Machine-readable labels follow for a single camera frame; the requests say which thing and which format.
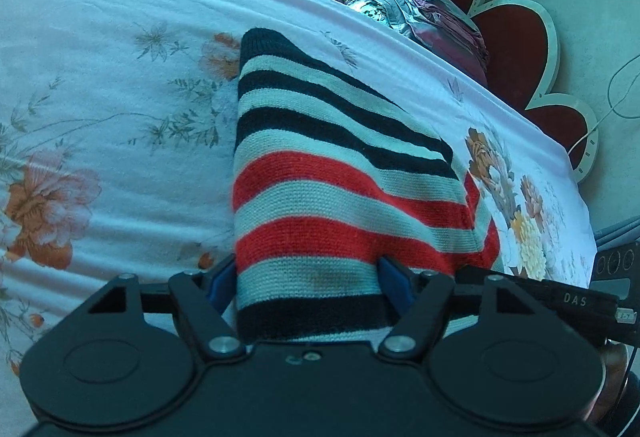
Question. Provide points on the striped knit sweater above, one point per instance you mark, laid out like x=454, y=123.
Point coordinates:
x=325, y=197

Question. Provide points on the stack of folded blankets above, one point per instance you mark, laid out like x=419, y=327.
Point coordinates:
x=425, y=17

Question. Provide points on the red heart-shaped headboard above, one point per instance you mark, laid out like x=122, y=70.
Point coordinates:
x=515, y=47

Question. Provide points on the person's right hand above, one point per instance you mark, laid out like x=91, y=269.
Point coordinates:
x=614, y=367

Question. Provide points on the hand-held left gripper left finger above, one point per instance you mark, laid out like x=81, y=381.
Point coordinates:
x=222, y=284

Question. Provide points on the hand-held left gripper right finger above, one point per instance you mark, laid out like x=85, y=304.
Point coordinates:
x=395, y=284

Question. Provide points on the floral bedsheet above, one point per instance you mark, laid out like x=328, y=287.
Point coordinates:
x=115, y=82

